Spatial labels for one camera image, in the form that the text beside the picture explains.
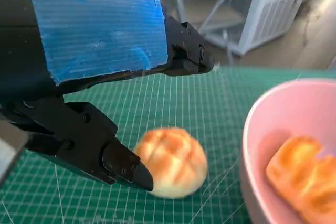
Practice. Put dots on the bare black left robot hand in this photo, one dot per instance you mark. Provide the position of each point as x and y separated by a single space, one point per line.
92 30

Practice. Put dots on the round toy bread bun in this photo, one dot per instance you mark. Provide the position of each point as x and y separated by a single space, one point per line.
178 161

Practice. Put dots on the pink bowl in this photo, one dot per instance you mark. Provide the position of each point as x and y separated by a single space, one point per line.
262 119

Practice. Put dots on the rectangular toy bread loaf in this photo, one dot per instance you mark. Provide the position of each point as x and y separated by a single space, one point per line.
302 171

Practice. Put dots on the green cutting mat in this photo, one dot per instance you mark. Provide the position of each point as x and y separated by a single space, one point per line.
183 98

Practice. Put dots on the white perforated cabinet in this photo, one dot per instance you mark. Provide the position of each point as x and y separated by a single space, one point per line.
270 14

